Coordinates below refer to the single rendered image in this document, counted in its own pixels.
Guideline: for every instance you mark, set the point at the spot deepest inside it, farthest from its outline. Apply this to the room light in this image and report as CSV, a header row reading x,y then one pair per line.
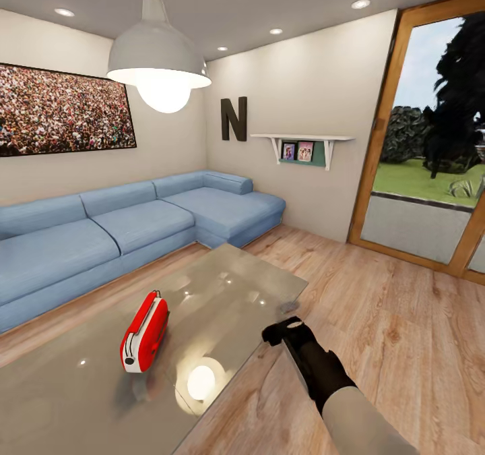
x,y
154,44

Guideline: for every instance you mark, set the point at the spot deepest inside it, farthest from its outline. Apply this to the coffee table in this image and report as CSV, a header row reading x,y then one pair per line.
x,y
72,395

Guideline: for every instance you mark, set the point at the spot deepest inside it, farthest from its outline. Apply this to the decorative sign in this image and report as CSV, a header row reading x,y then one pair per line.
x,y
228,115

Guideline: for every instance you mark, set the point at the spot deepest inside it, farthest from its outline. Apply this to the door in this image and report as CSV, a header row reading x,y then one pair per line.
x,y
422,194

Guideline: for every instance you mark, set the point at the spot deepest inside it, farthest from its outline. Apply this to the radio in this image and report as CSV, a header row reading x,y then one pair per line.
x,y
143,337

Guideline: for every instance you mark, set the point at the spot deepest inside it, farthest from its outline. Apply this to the shelf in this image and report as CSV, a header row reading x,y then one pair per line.
x,y
323,147

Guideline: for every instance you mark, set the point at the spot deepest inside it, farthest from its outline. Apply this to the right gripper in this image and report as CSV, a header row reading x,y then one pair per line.
x,y
272,333

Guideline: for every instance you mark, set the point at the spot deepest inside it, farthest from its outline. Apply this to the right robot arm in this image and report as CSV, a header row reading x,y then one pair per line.
x,y
355,425

